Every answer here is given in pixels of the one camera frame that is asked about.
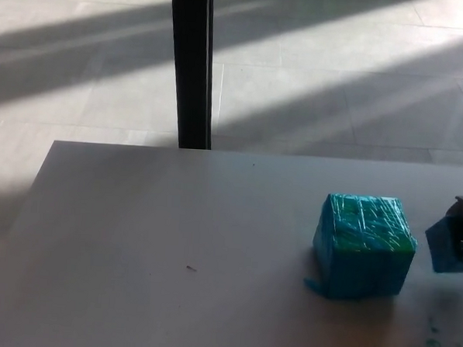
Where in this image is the small blue cube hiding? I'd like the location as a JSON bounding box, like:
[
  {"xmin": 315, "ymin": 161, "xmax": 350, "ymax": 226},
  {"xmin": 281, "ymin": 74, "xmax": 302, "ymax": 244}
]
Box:
[{"xmin": 422, "ymin": 215, "xmax": 463, "ymax": 276}]

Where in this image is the large blue taped cube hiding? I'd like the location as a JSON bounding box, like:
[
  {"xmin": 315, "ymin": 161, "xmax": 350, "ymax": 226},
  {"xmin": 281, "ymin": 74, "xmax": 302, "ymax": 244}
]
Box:
[{"xmin": 302, "ymin": 191, "xmax": 421, "ymax": 305}]

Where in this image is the black vertical post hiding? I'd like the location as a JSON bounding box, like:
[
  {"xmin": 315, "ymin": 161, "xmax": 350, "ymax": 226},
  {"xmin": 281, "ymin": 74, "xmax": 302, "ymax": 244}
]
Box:
[{"xmin": 161, "ymin": 0, "xmax": 219, "ymax": 151}]

